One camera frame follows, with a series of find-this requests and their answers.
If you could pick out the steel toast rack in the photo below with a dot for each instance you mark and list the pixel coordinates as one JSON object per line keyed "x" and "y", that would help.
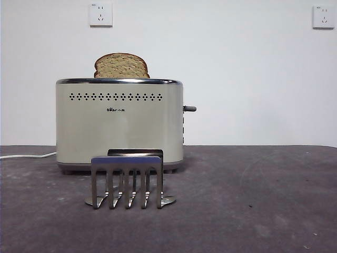
{"x": 126, "y": 161}

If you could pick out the brown bread slice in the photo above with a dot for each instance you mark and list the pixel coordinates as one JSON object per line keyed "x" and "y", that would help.
{"x": 121, "y": 67}

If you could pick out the cream white toaster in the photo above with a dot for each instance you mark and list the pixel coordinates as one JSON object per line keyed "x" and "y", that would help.
{"x": 84, "y": 131}

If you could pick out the white wall socket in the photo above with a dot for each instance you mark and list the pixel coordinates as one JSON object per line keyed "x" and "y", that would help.
{"x": 100, "y": 15}
{"x": 323, "y": 17}

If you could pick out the grey toaster lever knob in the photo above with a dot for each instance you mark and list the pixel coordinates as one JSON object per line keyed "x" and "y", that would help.
{"x": 191, "y": 108}

